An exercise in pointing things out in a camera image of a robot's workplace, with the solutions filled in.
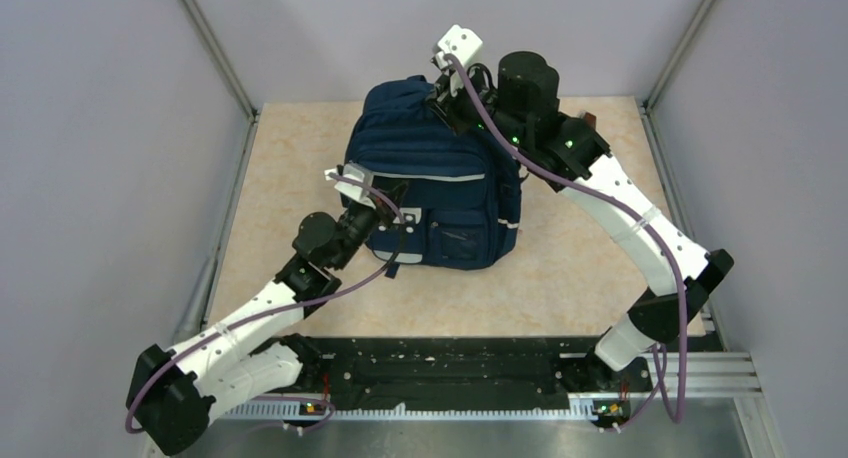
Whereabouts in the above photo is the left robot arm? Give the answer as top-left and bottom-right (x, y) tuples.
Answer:
(126, 179), (409, 456)

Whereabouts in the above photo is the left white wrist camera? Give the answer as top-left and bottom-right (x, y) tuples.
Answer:
(324, 163), (376, 209)

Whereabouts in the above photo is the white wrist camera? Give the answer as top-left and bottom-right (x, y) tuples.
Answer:
(324, 163), (376, 209)
(431, 24), (483, 77)

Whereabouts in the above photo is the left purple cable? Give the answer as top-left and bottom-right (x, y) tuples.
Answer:
(124, 173), (411, 436)

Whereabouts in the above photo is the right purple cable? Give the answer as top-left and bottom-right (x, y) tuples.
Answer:
(445, 54), (690, 426)

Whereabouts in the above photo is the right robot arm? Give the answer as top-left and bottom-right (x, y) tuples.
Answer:
(433, 51), (734, 390)

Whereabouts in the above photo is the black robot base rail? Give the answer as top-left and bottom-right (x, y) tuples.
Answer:
(270, 335), (653, 413)

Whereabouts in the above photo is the brown wooden metronome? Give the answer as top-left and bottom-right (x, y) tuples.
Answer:
(581, 112), (597, 129)

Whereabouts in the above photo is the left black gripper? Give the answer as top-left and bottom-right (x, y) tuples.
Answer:
(331, 178), (411, 271)

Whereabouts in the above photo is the purple cable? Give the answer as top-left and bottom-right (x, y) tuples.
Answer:
(124, 173), (411, 436)
(445, 54), (690, 426)

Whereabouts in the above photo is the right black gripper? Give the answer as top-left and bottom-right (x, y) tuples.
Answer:
(423, 61), (528, 150)

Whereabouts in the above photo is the navy blue student backpack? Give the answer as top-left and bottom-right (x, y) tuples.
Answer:
(344, 76), (522, 270)

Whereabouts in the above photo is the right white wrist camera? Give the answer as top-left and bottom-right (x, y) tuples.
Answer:
(431, 24), (483, 77)

